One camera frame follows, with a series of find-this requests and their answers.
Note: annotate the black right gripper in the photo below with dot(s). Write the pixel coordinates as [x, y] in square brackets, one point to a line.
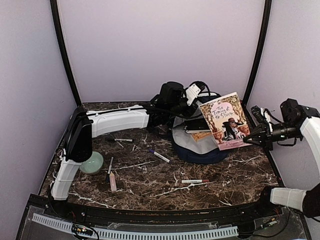
[261, 131]

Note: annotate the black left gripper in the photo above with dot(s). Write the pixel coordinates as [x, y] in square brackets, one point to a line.
[188, 113]

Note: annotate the dark Wuthering Heights book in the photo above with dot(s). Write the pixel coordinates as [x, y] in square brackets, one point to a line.
[196, 126]

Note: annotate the orange 39-Storey Treehouse book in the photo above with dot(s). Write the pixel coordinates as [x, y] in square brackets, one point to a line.
[201, 135]

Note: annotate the pink illustrated paperback book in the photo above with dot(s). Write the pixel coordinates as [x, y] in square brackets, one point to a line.
[226, 120]

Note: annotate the navy blue student backpack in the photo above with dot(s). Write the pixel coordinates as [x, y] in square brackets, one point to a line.
[205, 151]

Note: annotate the purple capped white marker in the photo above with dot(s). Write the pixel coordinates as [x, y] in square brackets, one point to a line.
[159, 155]

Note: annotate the red capped white marker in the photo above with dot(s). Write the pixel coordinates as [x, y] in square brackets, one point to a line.
[194, 181]

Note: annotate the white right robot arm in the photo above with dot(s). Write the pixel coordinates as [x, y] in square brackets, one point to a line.
[299, 132]

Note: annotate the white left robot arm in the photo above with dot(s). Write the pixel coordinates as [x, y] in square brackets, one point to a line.
[174, 100]

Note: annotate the black capped white marker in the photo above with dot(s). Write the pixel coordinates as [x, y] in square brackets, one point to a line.
[119, 140]

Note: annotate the pink pencil-shaped eraser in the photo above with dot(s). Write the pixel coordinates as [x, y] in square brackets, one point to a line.
[112, 181]

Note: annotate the light green ceramic bowl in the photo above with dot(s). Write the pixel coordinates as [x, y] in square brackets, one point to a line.
[93, 165]

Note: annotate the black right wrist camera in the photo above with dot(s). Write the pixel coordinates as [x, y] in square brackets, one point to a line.
[262, 115]

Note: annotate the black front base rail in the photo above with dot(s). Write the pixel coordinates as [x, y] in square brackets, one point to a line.
[92, 215]

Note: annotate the white slotted cable duct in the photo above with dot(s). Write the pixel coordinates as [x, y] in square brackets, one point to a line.
[121, 231]

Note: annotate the black right frame post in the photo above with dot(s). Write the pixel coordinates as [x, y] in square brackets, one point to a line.
[259, 51]

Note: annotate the black frame post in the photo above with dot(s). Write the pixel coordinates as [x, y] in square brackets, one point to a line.
[259, 51]
[63, 51]

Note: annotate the black left frame post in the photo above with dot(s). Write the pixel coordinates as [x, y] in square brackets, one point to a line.
[63, 51]

